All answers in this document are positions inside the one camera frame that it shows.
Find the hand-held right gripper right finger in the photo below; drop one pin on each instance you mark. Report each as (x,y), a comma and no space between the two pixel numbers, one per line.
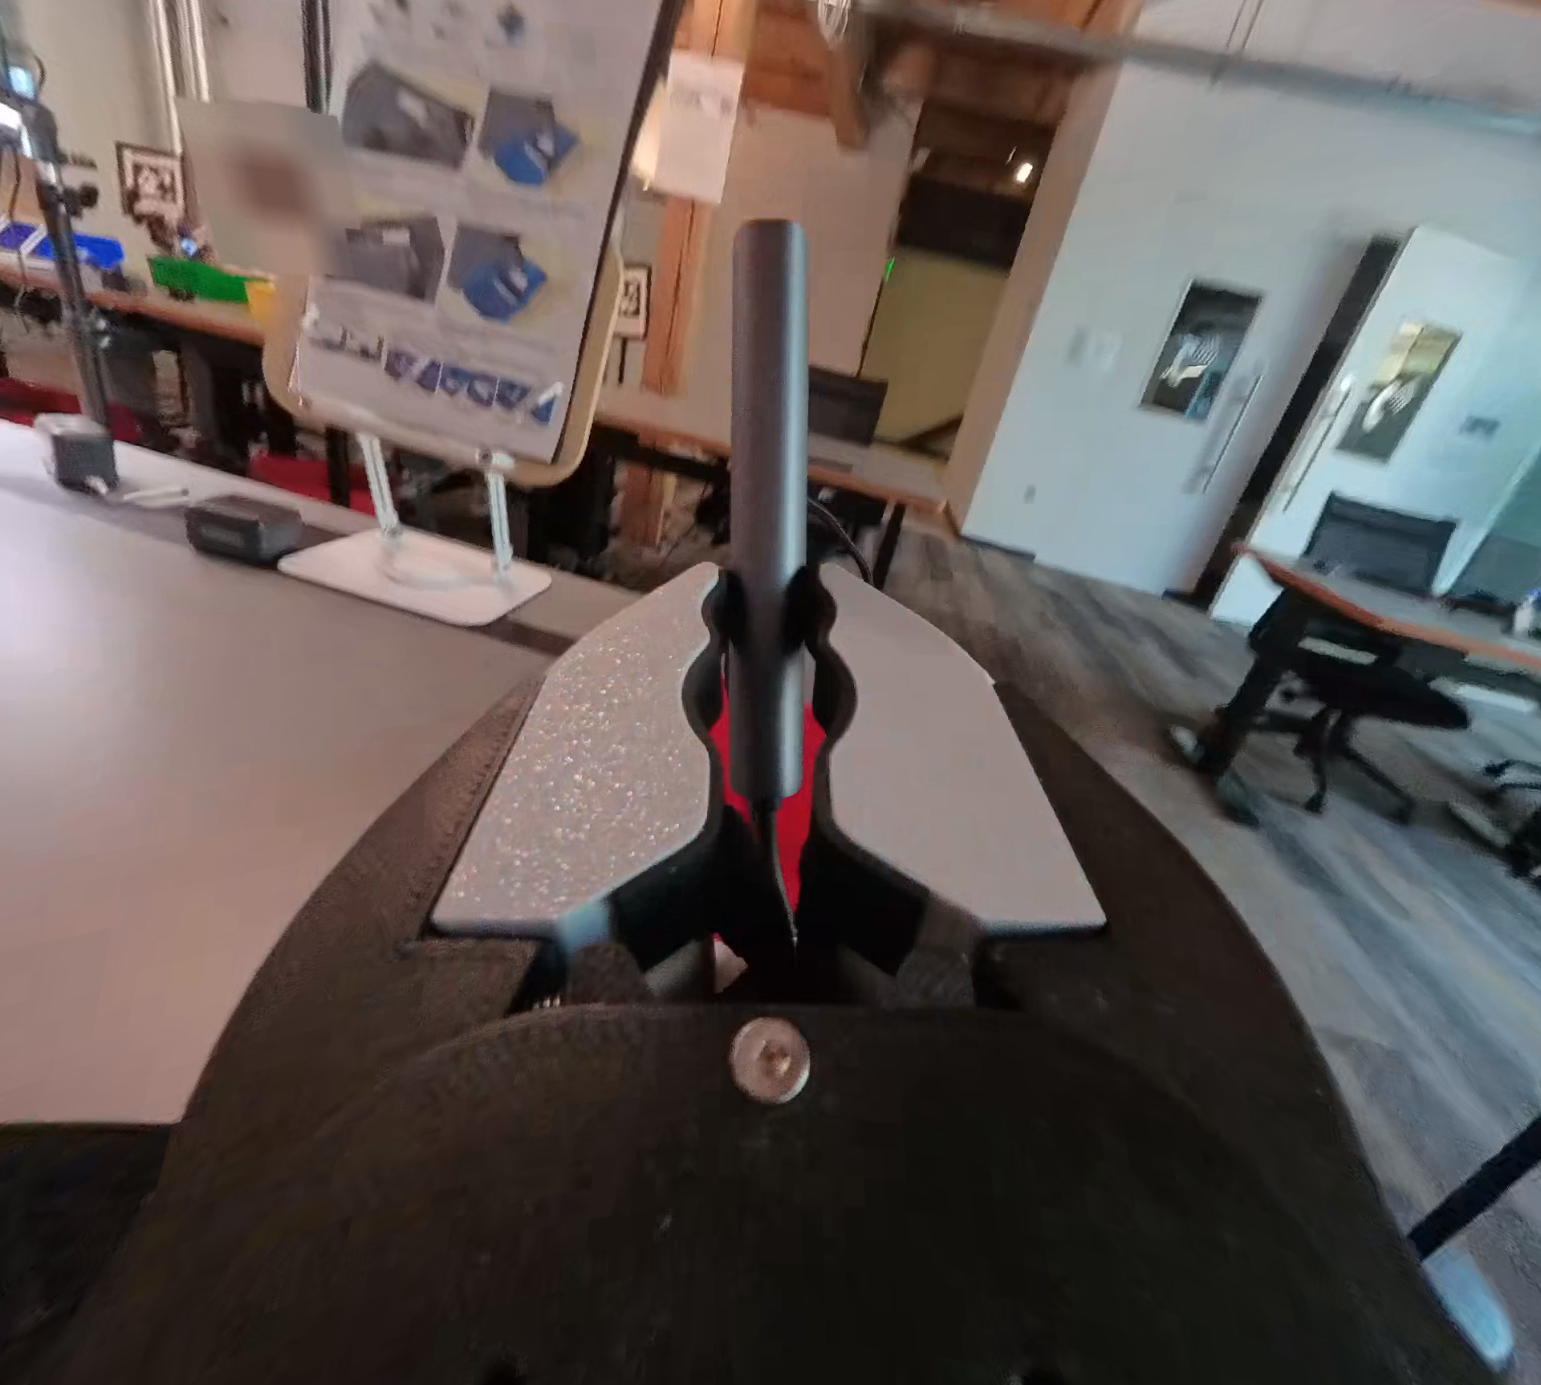
(950,795)

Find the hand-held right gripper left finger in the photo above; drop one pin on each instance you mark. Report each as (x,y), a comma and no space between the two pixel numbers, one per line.
(578,784)

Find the red plastic bin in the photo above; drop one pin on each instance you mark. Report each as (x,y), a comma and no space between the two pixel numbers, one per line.
(804,843)

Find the grey usb hub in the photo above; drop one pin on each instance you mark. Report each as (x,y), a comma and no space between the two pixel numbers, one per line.
(767,386)

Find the black office chair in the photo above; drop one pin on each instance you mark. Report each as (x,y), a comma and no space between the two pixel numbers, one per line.
(1373,554)
(846,405)

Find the dark grey small box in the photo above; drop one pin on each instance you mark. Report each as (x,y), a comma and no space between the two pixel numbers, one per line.
(241,529)

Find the black framed tag sign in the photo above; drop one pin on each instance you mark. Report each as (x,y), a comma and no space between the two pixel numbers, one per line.
(151,182)
(633,302)

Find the wooden office desk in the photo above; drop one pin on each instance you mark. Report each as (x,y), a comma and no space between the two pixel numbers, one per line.
(1421,615)

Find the green small bin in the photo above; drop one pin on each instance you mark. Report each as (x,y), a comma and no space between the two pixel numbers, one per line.
(210,280)

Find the white paper notice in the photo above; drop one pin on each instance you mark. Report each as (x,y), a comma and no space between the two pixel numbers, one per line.
(698,127)

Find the instruction poster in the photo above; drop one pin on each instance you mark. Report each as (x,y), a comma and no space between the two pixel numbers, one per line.
(482,86)

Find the black light panel on stand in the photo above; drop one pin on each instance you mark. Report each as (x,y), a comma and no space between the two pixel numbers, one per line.
(66,265)

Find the gold dark wall picture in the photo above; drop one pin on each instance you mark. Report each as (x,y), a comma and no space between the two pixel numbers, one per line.
(1397,392)

